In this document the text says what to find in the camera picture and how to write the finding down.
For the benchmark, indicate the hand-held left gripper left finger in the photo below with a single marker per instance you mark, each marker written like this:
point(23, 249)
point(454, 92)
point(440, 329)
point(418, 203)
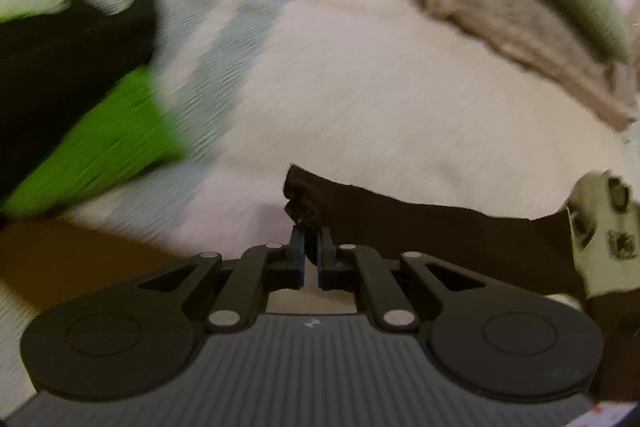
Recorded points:
point(298, 254)

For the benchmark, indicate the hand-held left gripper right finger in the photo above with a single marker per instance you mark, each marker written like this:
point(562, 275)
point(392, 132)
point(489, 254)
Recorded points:
point(325, 257)

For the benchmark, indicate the dark brown and grey garment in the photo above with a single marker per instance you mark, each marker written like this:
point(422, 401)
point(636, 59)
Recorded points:
point(425, 232)

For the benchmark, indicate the black and green garment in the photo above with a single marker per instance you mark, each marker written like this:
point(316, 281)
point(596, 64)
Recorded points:
point(75, 117)

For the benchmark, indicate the white printed cloth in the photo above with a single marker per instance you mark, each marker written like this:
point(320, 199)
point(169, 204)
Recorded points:
point(607, 267)

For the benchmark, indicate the beige folded blanket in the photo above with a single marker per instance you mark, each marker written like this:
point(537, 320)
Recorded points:
point(500, 12)

